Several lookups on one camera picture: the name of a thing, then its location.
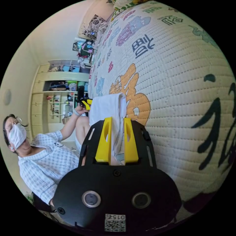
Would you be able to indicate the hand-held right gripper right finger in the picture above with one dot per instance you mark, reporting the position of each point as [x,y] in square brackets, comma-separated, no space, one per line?
[131,147]

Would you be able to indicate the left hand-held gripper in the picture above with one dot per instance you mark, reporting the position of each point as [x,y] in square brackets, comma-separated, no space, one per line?
[81,103]

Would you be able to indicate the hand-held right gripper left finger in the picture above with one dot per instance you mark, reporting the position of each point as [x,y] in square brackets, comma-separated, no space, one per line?
[103,145]

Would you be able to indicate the white short sleeve shirt green sleeve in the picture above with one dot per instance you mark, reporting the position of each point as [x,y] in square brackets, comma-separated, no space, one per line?
[105,108]

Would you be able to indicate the person's left forearm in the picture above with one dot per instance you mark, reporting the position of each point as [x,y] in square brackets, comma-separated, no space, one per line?
[69,123]

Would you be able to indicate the person's left hand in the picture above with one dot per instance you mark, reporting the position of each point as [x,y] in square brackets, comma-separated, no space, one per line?
[79,110]

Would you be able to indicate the cream cupboard with open shelves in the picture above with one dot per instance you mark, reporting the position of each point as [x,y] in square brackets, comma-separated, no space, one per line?
[39,95]

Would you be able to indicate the bedside shelf with small items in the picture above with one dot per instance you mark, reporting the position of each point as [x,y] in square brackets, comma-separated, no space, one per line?
[83,48]

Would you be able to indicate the person's body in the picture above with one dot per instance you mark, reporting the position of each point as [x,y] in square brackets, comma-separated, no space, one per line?
[42,162]

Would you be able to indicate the bed with printed quilt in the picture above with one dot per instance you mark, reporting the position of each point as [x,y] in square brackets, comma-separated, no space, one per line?
[180,103]

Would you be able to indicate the dark flower print cushion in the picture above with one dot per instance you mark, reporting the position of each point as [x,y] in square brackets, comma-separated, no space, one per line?
[94,25]

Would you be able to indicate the yellow green flower print pillow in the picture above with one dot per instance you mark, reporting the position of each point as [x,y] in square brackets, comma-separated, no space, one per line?
[127,4]

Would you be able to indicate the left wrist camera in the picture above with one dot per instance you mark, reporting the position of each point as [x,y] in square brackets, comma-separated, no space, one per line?
[80,93]

